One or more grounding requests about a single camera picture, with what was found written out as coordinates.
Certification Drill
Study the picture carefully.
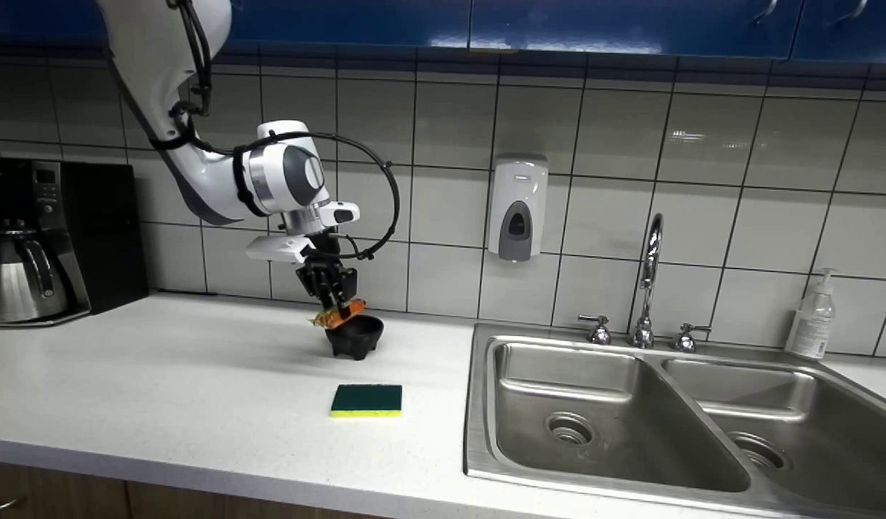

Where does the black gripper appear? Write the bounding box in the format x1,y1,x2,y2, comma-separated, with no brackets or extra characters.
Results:
293,231,359,318

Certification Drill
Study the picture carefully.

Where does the orange snack bar packet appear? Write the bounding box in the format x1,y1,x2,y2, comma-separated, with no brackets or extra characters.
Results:
308,296,368,333

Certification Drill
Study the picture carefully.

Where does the small black bowl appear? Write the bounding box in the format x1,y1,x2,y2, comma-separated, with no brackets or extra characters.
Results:
326,307,388,362

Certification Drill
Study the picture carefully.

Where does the green and yellow sponge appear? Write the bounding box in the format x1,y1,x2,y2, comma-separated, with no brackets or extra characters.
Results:
326,381,406,420

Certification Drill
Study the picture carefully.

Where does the black coffee maker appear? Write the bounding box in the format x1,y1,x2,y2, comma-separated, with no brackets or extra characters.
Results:
0,155,153,331

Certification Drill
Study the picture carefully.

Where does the wooden lower cabinet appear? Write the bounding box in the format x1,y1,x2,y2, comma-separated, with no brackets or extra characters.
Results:
0,459,372,519

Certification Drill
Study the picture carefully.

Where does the round sink drain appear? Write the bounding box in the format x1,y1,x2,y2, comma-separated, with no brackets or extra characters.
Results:
544,410,598,446
732,434,791,475

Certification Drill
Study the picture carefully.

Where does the stainless steel double sink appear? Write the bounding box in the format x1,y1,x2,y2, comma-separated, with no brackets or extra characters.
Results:
460,319,886,519

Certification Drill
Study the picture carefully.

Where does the chrome faucet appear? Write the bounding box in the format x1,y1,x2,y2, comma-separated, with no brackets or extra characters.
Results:
625,211,667,352

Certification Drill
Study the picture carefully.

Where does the blue upper cabinet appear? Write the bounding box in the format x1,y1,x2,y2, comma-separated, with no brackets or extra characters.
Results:
0,0,886,68

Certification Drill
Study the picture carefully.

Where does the clear pump soap bottle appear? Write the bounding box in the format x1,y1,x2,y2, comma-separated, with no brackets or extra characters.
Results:
781,269,840,362

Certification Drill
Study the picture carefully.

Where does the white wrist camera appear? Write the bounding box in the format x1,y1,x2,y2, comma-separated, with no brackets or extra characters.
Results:
243,231,316,269

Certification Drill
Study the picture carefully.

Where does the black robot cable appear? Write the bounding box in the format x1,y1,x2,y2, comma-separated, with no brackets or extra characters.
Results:
163,0,403,263

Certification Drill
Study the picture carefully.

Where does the white wall soap dispenser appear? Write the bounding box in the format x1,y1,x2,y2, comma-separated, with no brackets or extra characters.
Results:
484,155,550,264

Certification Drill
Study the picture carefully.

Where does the chrome faucet handle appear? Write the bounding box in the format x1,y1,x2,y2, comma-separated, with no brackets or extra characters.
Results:
671,319,714,355
573,310,618,348

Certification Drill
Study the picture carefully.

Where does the metal upper cabinet handle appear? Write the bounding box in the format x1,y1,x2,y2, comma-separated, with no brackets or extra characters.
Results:
828,0,873,29
743,0,781,29

